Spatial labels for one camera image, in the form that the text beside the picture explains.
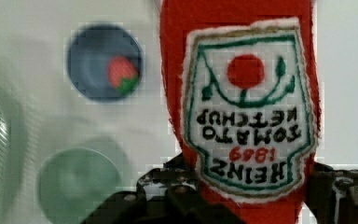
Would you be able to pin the green mug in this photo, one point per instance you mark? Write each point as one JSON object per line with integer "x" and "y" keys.
{"x": 73, "y": 183}

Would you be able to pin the red plush ketchup bottle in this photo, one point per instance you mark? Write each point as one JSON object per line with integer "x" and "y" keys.
{"x": 242, "y": 93}

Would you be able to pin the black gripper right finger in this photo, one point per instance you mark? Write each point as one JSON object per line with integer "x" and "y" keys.
{"x": 332, "y": 195}

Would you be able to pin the blue bowl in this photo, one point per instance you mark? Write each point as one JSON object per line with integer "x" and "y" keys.
{"x": 89, "y": 54}

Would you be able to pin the strawberry in blue bowl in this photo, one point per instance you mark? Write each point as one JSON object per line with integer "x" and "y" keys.
{"x": 122, "y": 75}

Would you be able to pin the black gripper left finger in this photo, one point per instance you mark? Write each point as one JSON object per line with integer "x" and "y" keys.
{"x": 166, "y": 195}

